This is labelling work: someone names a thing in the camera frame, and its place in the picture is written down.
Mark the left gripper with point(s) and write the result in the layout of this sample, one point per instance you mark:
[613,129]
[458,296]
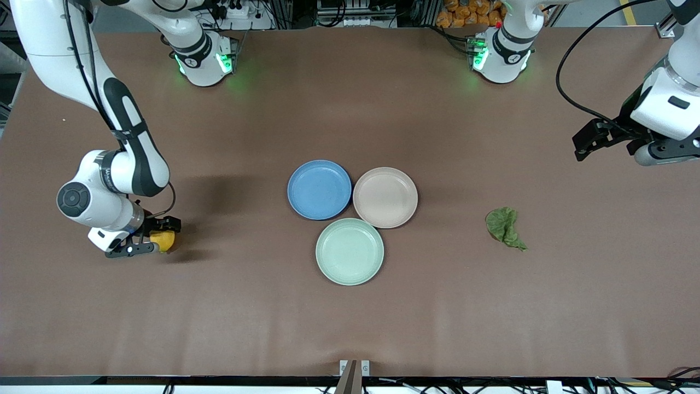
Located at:
[623,129]

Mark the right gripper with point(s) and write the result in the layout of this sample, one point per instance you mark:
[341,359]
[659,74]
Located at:
[152,225]

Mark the yellow lemon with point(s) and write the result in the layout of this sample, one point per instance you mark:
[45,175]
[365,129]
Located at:
[164,241]

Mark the green lettuce leaf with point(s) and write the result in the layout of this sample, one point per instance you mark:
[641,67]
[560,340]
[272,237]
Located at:
[500,221]

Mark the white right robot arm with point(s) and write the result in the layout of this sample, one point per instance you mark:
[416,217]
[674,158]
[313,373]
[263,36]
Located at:
[49,49]

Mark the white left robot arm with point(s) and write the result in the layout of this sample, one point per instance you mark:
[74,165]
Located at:
[506,60]

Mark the brown table cover sheet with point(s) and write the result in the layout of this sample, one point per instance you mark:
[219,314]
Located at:
[164,317]

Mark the blue plate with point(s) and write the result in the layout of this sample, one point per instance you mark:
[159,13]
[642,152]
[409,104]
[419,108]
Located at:
[320,189]

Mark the pale green plate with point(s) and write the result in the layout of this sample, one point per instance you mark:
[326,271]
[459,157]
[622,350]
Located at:
[350,251]

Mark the bag of orange snacks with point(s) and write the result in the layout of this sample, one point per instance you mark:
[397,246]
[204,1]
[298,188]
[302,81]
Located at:
[465,13]

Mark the beige plate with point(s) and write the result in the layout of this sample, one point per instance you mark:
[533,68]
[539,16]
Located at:
[385,197]

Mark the white power strip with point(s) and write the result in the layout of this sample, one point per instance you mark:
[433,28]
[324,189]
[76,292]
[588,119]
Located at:
[240,11]

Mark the small white box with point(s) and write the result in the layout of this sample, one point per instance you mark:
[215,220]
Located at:
[554,387]

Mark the grey metal camera bracket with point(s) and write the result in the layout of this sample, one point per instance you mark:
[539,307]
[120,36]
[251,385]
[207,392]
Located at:
[354,383]

